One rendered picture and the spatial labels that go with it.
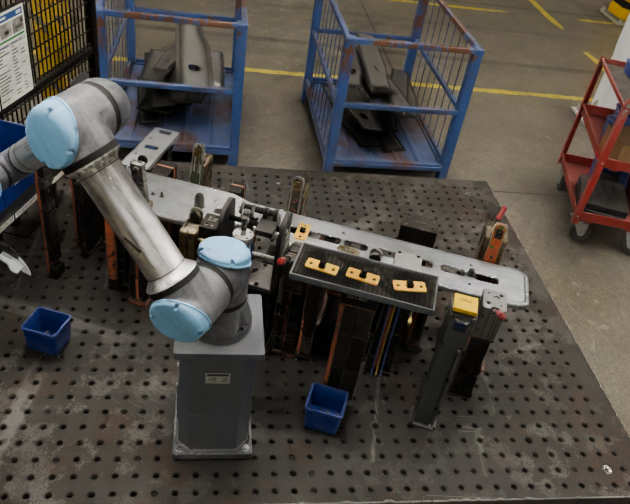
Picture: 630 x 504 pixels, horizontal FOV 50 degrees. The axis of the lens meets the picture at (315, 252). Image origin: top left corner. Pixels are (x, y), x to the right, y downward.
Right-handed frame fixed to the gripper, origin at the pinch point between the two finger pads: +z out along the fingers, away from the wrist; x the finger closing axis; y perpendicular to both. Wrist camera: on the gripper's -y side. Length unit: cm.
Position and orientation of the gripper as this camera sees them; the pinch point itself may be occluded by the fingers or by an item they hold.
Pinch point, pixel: (2, 282)
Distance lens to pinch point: 188.9
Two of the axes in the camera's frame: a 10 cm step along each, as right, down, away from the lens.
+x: 9.5, -2.9, 0.8
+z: 1.9, 7.9, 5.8
